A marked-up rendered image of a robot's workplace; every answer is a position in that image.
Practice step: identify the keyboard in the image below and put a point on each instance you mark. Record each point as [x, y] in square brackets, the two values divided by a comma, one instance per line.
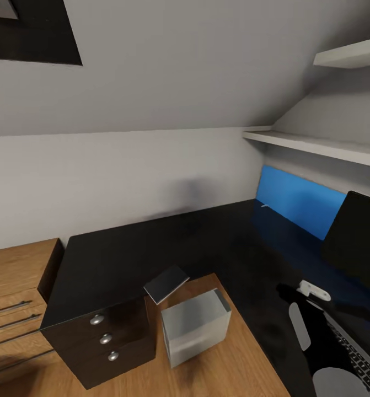
[360, 360]

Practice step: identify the cabinet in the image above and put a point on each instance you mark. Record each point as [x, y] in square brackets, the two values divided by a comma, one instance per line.
[27, 276]
[104, 345]

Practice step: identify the notebook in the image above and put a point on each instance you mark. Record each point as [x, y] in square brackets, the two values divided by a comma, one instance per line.
[166, 283]

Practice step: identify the room divider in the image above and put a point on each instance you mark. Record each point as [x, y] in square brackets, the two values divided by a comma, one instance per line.
[309, 205]

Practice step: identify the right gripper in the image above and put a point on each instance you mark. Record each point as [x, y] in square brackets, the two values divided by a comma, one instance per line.
[288, 293]

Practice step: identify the monitor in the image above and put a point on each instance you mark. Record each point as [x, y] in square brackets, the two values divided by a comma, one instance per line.
[347, 243]

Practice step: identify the desk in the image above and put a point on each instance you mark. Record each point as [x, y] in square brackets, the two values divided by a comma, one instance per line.
[250, 249]

